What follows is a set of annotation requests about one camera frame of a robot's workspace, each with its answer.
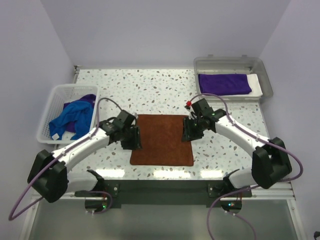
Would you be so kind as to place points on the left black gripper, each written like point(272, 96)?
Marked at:
point(135, 143)

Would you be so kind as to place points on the white folded towel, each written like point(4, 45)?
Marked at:
point(255, 86)

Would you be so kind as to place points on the blue towel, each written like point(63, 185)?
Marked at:
point(57, 129)

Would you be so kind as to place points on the purple towel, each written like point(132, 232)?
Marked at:
point(87, 98)
point(224, 84)

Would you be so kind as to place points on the clear plastic bin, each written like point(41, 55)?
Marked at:
point(214, 65)

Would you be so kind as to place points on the purple towel in basket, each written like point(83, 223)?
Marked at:
point(87, 98)

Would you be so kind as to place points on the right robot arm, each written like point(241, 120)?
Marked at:
point(269, 160)

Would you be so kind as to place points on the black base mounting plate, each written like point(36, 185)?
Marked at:
point(159, 192)

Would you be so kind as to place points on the brown towel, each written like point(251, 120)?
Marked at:
point(161, 141)

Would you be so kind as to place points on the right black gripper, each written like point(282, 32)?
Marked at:
point(189, 134)

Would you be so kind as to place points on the white plastic laundry basket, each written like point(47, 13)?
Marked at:
point(60, 95)

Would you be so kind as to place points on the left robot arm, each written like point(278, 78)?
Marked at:
point(51, 174)

